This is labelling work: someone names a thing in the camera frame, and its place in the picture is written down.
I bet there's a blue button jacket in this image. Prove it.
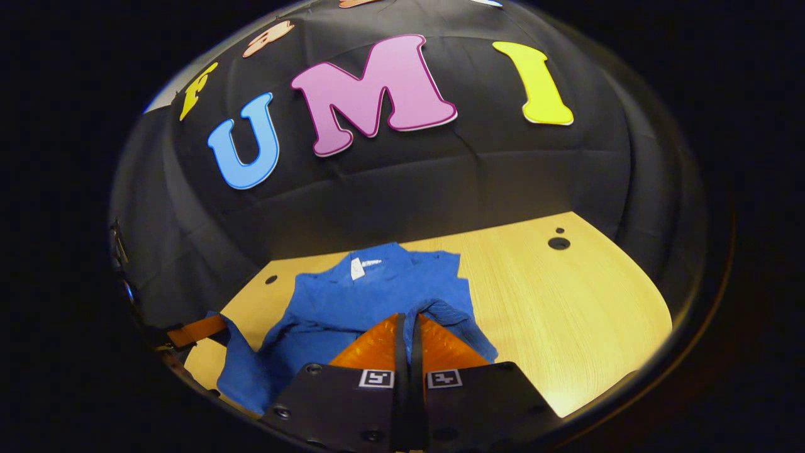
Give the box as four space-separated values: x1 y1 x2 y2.
208 242 499 416

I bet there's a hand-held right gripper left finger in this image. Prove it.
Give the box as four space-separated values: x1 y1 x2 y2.
261 313 410 453

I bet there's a black backdrop cloth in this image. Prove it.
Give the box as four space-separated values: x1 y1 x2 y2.
110 0 706 329

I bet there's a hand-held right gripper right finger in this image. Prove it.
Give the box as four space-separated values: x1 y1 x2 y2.
410 313 562 453

